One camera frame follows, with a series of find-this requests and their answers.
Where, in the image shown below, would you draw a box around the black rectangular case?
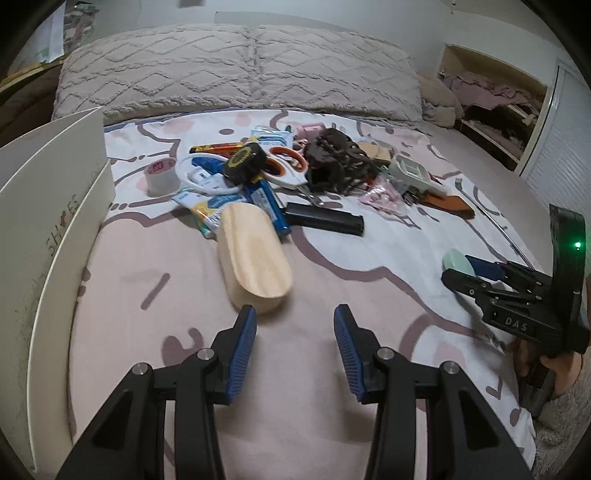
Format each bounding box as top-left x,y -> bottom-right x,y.
283,203 -> 365,236

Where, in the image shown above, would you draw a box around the black tape measure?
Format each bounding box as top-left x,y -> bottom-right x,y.
222,142 -> 267,185

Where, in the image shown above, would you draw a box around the white tape roll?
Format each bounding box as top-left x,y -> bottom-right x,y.
143,157 -> 181,197

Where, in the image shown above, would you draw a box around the blue rectangular case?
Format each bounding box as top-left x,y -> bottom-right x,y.
243,178 -> 290,238

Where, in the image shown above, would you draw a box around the cartoon print blanket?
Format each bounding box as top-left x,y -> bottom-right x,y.
69,110 -> 536,479

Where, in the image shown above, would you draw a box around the brown leather strap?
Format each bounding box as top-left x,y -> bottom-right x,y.
420,192 -> 477,220

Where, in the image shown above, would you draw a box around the oval wooden block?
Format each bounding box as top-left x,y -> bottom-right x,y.
216,202 -> 294,314

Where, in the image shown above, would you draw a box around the round mint green case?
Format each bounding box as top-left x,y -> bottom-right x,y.
442,248 -> 476,277

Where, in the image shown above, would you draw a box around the beige pillow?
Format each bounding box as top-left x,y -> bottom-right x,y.
53,24 -> 256,125
250,25 -> 422,122

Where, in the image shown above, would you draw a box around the white orange scissors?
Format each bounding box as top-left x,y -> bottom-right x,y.
262,146 -> 325,207

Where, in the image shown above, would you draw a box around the right beige pillow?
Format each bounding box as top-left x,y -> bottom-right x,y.
250,25 -> 422,122

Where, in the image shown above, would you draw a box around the left beige pillow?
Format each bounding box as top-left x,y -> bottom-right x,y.
53,24 -> 256,125

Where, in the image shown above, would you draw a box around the person right hand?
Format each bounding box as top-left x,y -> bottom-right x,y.
512,339 -> 583,397

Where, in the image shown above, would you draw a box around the flat wooden piece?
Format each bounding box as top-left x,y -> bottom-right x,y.
359,141 -> 392,163

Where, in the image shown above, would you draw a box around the white paper shopping bag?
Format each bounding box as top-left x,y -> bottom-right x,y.
15,1 -> 67,68

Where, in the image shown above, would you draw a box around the white shoe box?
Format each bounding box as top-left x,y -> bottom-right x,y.
1,109 -> 114,479

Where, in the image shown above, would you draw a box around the sage green plastic tray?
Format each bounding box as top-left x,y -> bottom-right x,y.
388,155 -> 449,198

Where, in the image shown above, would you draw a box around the bag of pink beads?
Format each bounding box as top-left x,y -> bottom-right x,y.
359,174 -> 408,217

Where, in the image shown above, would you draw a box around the yellow blue tube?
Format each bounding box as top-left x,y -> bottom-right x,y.
172,190 -> 247,239

